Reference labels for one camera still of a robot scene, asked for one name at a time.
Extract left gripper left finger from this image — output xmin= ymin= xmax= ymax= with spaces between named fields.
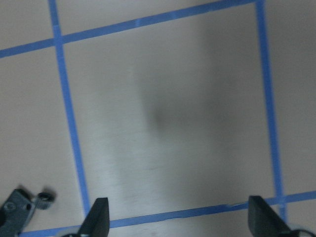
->
xmin=78 ymin=197 xmax=110 ymax=237

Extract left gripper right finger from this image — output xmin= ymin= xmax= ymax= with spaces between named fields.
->
xmin=248 ymin=196 xmax=289 ymax=237

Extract black bearing gear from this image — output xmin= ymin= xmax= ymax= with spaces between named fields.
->
xmin=36 ymin=192 xmax=55 ymax=210

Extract grey metal bracket plate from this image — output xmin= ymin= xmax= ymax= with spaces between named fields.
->
xmin=0 ymin=189 xmax=35 ymax=237

